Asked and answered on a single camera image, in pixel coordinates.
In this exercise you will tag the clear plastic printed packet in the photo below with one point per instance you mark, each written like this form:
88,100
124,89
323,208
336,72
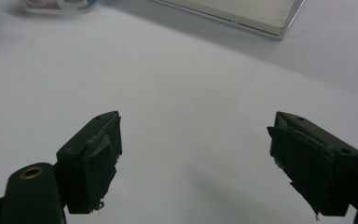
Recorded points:
59,4

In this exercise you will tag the white flat box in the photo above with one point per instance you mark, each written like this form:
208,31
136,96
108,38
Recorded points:
245,14

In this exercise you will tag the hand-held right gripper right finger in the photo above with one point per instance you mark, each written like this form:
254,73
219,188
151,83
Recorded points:
317,168

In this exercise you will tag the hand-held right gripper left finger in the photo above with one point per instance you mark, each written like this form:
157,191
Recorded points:
88,161

